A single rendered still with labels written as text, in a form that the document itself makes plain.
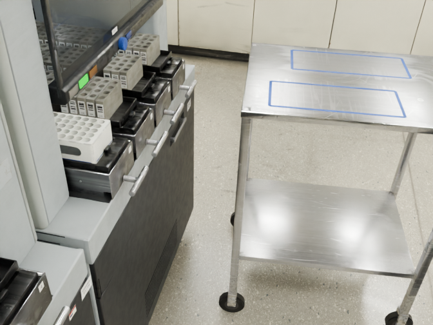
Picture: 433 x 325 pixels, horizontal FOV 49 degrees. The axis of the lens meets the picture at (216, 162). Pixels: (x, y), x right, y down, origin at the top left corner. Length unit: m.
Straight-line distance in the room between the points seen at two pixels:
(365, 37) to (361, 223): 1.78
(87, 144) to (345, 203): 1.08
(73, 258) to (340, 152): 1.87
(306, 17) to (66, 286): 2.61
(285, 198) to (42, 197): 1.03
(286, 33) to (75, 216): 2.48
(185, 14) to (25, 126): 2.58
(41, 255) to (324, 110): 0.74
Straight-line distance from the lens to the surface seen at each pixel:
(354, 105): 1.30
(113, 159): 1.04
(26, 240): 0.96
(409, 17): 3.28
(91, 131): 1.06
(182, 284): 1.84
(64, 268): 0.94
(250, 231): 1.64
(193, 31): 3.41
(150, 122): 1.23
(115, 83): 1.22
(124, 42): 1.15
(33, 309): 0.85
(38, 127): 0.92
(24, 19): 0.86
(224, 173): 2.33
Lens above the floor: 1.42
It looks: 36 degrees down
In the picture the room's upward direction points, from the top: 2 degrees clockwise
